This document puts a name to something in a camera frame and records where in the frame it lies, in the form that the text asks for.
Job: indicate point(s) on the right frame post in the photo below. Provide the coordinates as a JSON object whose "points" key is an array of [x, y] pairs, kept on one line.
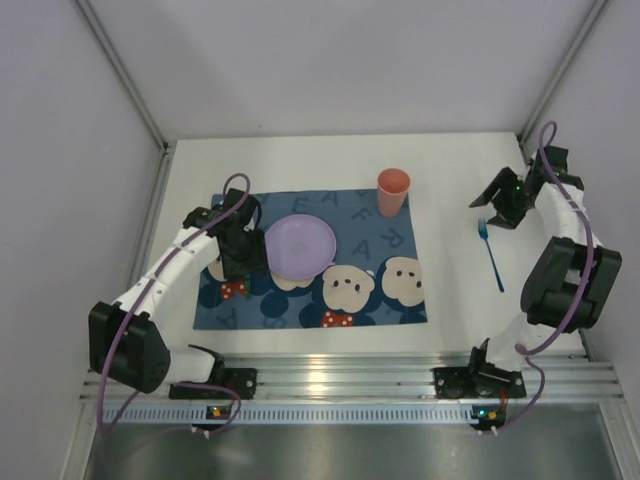
{"points": [[578, 41]]}

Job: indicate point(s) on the frame post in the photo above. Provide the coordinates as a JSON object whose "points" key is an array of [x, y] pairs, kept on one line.
{"points": [[578, 41], [90, 16]]}

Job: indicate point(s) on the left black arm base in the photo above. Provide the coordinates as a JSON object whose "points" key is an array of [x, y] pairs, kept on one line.
{"points": [[243, 381]]}

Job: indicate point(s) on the orange plastic cup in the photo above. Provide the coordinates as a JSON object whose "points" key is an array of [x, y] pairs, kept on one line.
{"points": [[393, 185]]}

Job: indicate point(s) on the perforated cable duct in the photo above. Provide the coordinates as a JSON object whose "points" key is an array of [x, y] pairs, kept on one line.
{"points": [[267, 414]]}

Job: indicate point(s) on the silver spoon green handle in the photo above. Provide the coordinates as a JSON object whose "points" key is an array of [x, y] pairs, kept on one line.
{"points": [[247, 286]]}

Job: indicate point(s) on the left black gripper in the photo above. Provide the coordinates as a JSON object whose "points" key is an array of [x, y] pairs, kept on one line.
{"points": [[245, 265]]}

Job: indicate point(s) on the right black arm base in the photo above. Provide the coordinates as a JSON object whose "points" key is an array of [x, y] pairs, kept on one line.
{"points": [[454, 383]]}

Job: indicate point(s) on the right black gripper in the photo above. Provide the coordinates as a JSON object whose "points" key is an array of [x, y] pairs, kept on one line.
{"points": [[501, 198]]}

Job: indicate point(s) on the aluminium mounting rail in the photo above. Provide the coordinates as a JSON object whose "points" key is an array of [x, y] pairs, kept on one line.
{"points": [[408, 377]]}

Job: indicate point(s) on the blue metallic fork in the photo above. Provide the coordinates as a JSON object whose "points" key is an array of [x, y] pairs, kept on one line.
{"points": [[482, 228]]}

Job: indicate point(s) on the blue cartoon placemat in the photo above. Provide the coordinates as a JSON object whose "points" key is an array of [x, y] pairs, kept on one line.
{"points": [[375, 278]]}

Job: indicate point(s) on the purple plastic plate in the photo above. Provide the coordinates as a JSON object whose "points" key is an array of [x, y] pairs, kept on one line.
{"points": [[300, 246]]}

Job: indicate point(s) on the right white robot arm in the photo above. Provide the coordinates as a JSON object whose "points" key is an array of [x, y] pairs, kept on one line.
{"points": [[570, 282]]}

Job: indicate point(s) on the left frame post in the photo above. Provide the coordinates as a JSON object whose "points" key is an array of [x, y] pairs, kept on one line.
{"points": [[90, 16]]}

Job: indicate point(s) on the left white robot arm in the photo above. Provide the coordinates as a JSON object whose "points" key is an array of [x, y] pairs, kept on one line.
{"points": [[127, 337]]}

